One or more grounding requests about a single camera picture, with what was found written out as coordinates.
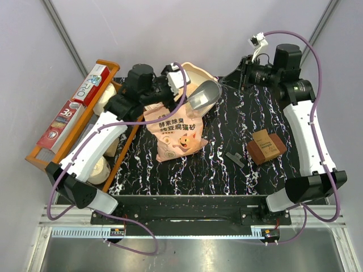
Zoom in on pink cat litter bag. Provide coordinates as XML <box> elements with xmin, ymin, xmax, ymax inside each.
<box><xmin>146</xmin><ymin>104</ymin><xmax>208</xmax><ymax>163</ymax></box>

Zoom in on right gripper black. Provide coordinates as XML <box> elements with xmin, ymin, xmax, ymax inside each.
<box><xmin>220</xmin><ymin>55</ymin><xmax>281</xmax><ymax>91</ymax></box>

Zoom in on grey bag clip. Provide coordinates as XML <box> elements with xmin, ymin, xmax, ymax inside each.
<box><xmin>226</xmin><ymin>152</ymin><xmax>244</xmax><ymax>168</ymax></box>

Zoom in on red white RiO toothpaste box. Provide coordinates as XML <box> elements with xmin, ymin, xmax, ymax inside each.
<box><xmin>72</xmin><ymin>63</ymin><xmax>109</xmax><ymax>107</ymax></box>

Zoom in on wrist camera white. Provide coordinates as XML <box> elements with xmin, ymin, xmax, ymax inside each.
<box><xmin>249</xmin><ymin>32</ymin><xmax>268</xmax><ymax>62</ymax></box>
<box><xmin>162</xmin><ymin>63</ymin><xmax>191</xmax><ymax>96</ymax></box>

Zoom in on orange wooden shelf rack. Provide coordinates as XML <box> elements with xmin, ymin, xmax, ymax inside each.
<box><xmin>26</xmin><ymin>59</ymin><xmax>127</xmax><ymax>191</ymax></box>

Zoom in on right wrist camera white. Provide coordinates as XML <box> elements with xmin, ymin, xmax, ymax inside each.
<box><xmin>249</xmin><ymin>32</ymin><xmax>268</xmax><ymax>62</ymax></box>

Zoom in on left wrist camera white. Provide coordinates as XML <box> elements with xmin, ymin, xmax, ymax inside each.
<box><xmin>162</xmin><ymin>63</ymin><xmax>191</xmax><ymax>96</ymax></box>

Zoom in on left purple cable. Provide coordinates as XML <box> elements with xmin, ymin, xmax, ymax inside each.
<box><xmin>47</xmin><ymin>62</ymin><xmax>189</xmax><ymax>255</ymax></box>

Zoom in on red 3D toothpaste box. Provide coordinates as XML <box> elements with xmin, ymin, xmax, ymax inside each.
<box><xmin>36</xmin><ymin>100</ymin><xmax>85</xmax><ymax>153</ymax></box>

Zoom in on white plastic bottle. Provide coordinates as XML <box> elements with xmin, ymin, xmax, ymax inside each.
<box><xmin>93</xmin><ymin>83</ymin><xmax>117</xmax><ymax>116</ymax></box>

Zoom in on purple cable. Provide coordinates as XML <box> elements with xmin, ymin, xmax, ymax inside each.
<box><xmin>263</xmin><ymin>30</ymin><xmax>341</xmax><ymax>246</ymax></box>
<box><xmin>47</xmin><ymin>62</ymin><xmax>189</xmax><ymax>255</ymax></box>

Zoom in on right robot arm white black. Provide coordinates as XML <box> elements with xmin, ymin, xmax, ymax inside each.
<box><xmin>222</xmin><ymin>44</ymin><xmax>347</xmax><ymax>224</ymax></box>

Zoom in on grey metal scoop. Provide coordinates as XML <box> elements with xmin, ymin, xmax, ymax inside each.
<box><xmin>188</xmin><ymin>80</ymin><xmax>221</xmax><ymax>111</ymax></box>

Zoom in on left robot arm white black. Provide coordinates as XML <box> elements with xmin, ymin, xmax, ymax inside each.
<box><xmin>45</xmin><ymin>62</ymin><xmax>188</xmax><ymax>224</ymax></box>

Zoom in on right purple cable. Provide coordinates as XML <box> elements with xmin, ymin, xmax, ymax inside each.
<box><xmin>263</xmin><ymin>30</ymin><xmax>341</xmax><ymax>246</ymax></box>

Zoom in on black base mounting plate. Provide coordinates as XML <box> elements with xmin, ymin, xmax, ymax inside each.
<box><xmin>90</xmin><ymin>195</ymin><xmax>292</xmax><ymax>227</ymax></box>

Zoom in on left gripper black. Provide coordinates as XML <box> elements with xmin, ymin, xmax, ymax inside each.
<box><xmin>142</xmin><ymin>66</ymin><xmax>189</xmax><ymax>113</ymax></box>

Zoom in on cream plastic litter box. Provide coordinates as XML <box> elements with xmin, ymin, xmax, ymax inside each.
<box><xmin>182</xmin><ymin>62</ymin><xmax>222</xmax><ymax>118</ymax></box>

